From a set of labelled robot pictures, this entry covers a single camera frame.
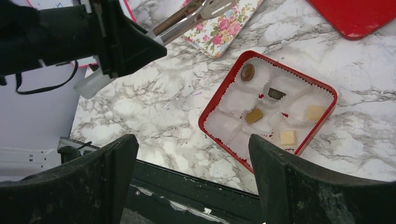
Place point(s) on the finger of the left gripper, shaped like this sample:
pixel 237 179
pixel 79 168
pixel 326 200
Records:
pixel 127 48

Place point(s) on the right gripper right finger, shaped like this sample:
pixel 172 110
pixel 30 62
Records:
pixel 293 190

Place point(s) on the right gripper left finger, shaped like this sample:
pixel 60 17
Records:
pixel 91 189

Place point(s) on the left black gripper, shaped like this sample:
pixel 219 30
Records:
pixel 31 38

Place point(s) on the white square chocolate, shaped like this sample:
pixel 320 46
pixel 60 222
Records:
pixel 288 138
pixel 314 112

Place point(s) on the metal serving tongs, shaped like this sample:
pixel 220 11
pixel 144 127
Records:
pixel 176 25

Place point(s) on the dark square chocolate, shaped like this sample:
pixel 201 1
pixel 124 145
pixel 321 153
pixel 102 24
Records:
pixel 276 94

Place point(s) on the round brown chocolate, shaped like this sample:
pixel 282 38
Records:
pixel 247 72

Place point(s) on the red chocolate box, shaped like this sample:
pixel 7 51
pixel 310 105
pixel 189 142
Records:
pixel 223 119

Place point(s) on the pink framed whiteboard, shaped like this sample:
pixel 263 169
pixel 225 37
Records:
pixel 71 28

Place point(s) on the floral rectangular tray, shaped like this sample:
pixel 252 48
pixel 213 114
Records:
pixel 213 37

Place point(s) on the red tin lid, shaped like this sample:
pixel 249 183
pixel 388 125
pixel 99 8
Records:
pixel 355 19

